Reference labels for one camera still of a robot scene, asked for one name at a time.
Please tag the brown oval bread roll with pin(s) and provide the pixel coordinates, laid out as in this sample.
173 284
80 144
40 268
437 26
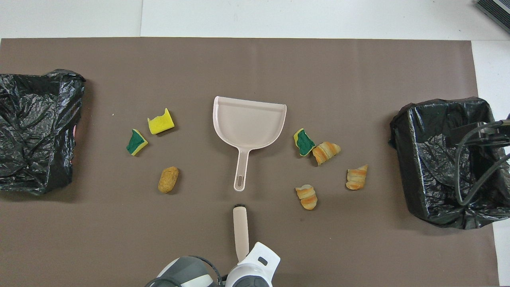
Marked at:
168 180

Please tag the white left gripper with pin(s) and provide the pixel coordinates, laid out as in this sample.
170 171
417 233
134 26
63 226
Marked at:
259 255

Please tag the grey ribbed device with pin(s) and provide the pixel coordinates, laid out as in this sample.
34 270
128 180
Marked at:
496 10

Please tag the black bag covered bin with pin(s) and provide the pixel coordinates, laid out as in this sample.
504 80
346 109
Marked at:
40 119

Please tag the brown paper table mat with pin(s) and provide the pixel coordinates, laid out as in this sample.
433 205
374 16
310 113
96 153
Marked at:
239 63

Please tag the green and yellow sponge piece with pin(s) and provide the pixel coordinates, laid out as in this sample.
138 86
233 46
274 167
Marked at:
136 142
306 144

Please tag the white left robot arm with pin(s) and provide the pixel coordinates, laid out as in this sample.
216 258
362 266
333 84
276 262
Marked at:
187 273

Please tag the open bin with black bag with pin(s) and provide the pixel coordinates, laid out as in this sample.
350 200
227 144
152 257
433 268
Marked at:
430 159

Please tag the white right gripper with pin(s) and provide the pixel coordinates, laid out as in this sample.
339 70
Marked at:
496 133

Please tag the beige plastic dustpan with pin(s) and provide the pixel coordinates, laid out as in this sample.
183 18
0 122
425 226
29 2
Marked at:
247 123

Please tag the beige hand brush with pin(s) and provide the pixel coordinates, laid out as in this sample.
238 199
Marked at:
240 231

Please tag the striped toy croissant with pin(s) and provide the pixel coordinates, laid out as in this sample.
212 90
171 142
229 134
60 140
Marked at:
324 152
356 178
307 198

